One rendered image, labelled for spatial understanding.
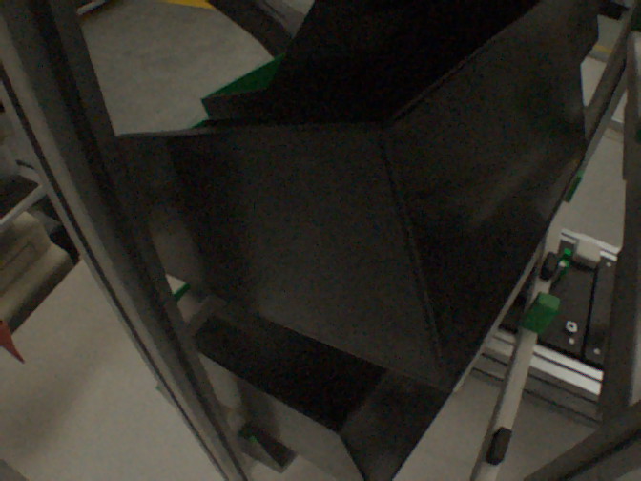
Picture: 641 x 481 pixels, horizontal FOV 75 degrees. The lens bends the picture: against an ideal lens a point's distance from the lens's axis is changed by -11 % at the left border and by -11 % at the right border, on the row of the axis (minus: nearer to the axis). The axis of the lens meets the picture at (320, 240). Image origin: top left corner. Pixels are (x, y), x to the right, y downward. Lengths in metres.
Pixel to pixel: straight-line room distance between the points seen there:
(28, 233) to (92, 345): 0.33
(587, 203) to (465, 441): 0.69
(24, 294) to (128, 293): 0.96
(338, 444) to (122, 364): 0.66
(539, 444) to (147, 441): 0.62
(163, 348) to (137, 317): 0.03
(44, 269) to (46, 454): 0.46
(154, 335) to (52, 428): 0.67
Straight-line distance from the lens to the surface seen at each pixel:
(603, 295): 0.89
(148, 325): 0.19
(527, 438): 0.82
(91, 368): 0.88
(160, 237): 0.20
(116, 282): 0.17
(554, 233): 0.41
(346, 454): 0.24
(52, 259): 1.15
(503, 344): 0.76
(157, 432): 0.79
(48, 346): 0.94
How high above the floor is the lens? 1.58
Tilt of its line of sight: 49 degrees down
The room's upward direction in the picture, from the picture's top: 2 degrees clockwise
